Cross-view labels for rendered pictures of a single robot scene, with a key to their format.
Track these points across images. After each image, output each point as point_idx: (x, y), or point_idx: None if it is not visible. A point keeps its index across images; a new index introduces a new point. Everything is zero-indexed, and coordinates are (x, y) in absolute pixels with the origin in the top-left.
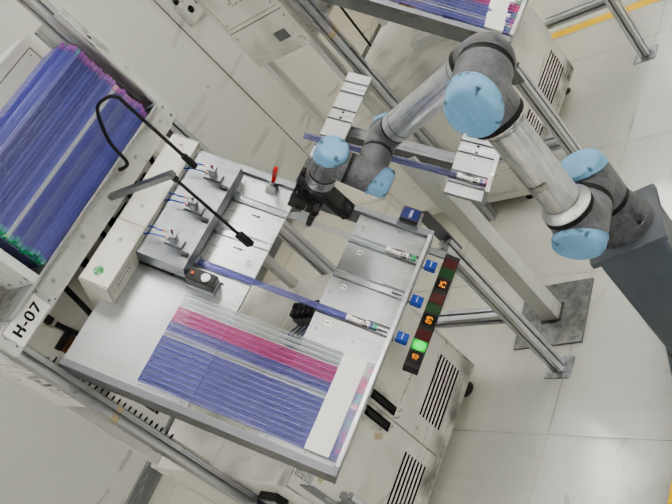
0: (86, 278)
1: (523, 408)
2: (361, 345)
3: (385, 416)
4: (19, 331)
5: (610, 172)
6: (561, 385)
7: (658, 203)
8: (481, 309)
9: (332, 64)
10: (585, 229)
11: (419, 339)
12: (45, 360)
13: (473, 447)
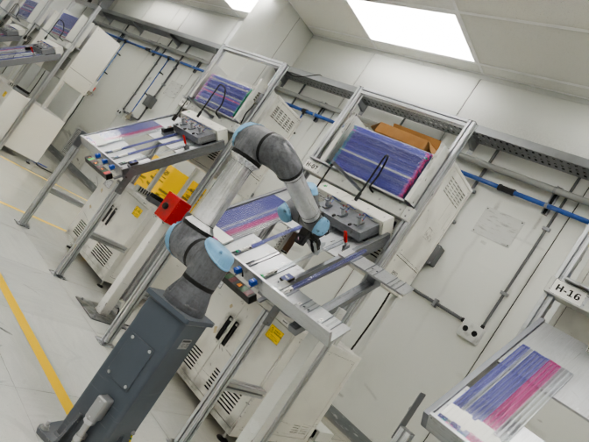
0: (323, 182)
1: (176, 424)
2: (232, 246)
3: (222, 336)
4: (308, 164)
5: (201, 254)
6: (166, 435)
7: (172, 306)
8: (239, 384)
9: None
10: (178, 222)
11: None
12: None
13: (183, 407)
